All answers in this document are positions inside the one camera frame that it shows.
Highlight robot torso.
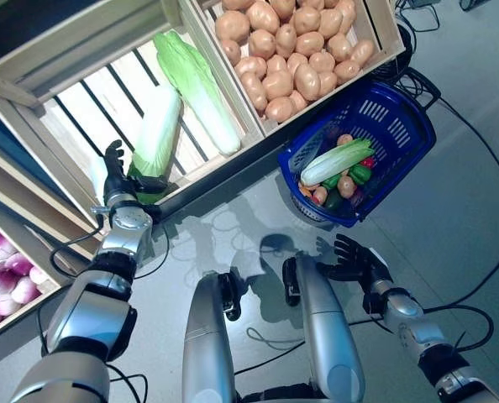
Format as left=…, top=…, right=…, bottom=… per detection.
left=232, top=377, right=318, bottom=403

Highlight wooden potato crate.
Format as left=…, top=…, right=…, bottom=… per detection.
left=177, top=0, right=407, bottom=138

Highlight wooden onion crate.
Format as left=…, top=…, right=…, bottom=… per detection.
left=0, top=201, right=64, bottom=349
left=0, top=175, right=91, bottom=261

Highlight wooden shelf frame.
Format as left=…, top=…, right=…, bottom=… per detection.
left=0, top=0, right=276, bottom=261

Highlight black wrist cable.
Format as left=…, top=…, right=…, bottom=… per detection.
left=421, top=302, right=496, bottom=353
left=47, top=205, right=173, bottom=282

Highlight blue plastic shopping basket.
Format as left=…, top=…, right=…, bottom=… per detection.
left=277, top=69, right=442, bottom=228

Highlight silver robot right leg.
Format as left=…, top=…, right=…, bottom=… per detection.
left=282, top=254, right=366, bottom=403

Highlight green white napa cabbage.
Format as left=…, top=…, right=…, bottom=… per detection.
left=153, top=31, right=242, bottom=154
left=299, top=137, right=375, bottom=186
left=127, top=87, right=183, bottom=205

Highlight wooden slatted crate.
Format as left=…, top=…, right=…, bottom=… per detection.
left=0, top=0, right=267, bottom=219

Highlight dark green bell pepper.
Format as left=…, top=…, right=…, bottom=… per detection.
left=324, top=191, right=345, bottom=211

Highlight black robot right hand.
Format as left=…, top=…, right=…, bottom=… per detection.
left=328, top=233, right=393, bottom=295

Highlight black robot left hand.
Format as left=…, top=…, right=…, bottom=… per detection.
left=102, top=140, right=170, bottom=202

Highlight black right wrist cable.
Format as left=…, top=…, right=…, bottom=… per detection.
left=421, top=302, right=496, bottom=353

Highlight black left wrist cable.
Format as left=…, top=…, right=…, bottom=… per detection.
left=47, top=205, right=173, bottom=282

